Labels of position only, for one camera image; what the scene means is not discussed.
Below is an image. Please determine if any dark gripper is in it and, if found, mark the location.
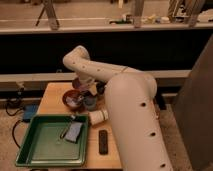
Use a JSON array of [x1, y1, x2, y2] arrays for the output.
[[72, 77, 105, 96]]

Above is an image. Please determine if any red bowl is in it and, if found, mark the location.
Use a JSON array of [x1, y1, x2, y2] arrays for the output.
[[62, 90, 84, 111]]

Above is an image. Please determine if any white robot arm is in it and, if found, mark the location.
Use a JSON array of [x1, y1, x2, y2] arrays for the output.
[[63, 45, 174, 171]]

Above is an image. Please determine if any blue grey cup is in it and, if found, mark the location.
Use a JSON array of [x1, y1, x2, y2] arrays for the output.
[[83, 96, 97, 111]]

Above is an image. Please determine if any white paper cup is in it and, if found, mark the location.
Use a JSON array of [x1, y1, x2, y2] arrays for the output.
[[89, 110, 108, 125]]

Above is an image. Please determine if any metal spoon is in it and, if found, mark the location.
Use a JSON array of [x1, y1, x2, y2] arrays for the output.
[[60, 115, 76, 139]]

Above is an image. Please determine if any blue grey sponge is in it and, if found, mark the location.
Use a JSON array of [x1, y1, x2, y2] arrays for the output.
[[65, 122, 83, 142]]

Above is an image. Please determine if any black remote control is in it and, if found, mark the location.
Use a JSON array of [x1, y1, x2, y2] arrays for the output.
[[99, 130, 108, 155]]

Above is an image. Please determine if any wooden table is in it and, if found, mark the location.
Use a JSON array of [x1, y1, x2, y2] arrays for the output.
[[37, 82, 122, 170]]

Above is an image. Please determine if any blue power box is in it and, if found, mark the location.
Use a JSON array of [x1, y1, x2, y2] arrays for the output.
[[22, 105, 38, 122]]

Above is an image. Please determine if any green plastic tray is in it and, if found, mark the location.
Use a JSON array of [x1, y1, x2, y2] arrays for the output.
[[15, 114, 89, 168]]

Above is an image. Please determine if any black cable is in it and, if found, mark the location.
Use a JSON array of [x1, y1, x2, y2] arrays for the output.
[[11, 119, 24, 149]]

